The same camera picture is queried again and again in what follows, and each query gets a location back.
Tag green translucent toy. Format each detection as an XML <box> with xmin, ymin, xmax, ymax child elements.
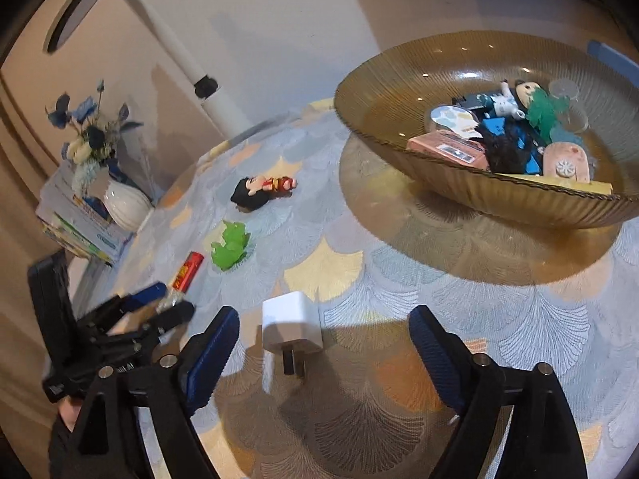
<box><xmin>211</xmin><ymin>221</ymin><xmax>250</xmax><ymax>271</ymax></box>

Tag red clear lighter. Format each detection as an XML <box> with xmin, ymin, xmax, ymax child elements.
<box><xmin>156</xmin><ymin>252</ymin><xmax>204</xmax><ymax>313</ymax></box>

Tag white charger plug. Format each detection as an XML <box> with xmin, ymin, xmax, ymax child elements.
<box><xmin>262</xmin><ymin>291</ymin><xmax>324</xmax><ymax>378</ymax></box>

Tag amber ribbed glass bowl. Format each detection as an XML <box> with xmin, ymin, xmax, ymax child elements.
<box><xmin>335</xmin><ymin>30</ymin><xmax>638</xmax><ymax>228</ymax></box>

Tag white ribbed vase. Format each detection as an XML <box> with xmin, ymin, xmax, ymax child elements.
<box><xmin>103</xmin><ymin>180</ymin><xmax>154</xmax><ymax>232</ymax></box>

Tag small toys in bowl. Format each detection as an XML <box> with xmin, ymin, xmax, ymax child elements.
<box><xmin>423</xmin><ymin>79</ymin><xmax>596</xmax><ymax>179</ymax></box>

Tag round lamp head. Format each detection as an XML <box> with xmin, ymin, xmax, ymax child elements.
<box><xmin>44</xmin><ymin>0</ymin><xmax>99</xmax><ymax>54</ymax></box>

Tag person's left hand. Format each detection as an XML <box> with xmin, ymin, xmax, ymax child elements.
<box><xmin>58</xmin><ymin>397</ymin><xmax>82</xmax><ymax>433</ymax></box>

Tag stack of books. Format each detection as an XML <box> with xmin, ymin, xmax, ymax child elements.
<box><xmin>36</xmin><ymin>161</ymin><xmax>131</xmax><ymax>267</ymax></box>

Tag black haired doll figure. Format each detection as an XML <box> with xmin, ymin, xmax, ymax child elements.
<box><xmin>231</xmin><ymin>175</ymin><xmax>298</xmax><ymax>212</ymax></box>

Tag black dragon figurine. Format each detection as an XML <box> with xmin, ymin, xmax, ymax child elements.
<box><xmin>481</xmin><ymin>130</ymin><xmax>532</xmax><ymax>174</ymax></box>

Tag white lamp pole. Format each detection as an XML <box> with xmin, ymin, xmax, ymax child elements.
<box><xmin>126</xmin><ymin>0</ymin><xmax>251</xmax><ymax>140</ymax></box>

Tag pink capybara card box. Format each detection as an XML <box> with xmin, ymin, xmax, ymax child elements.
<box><xmin>406</xmin><ymin>130</ymin><xmax>490</xmax><ymax>171</ymax></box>

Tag blue white artificial flowers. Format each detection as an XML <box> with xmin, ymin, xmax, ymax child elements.
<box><xmin>46</xmin><ymin>80</ymin><xmax>143</xmax><ymax>197</ymax></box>

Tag patterned fan tablecloth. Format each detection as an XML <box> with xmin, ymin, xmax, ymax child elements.
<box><xmin>89</xmin><ymin>111</ymin><xmax>638</xmax><ymax>478</ymax></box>

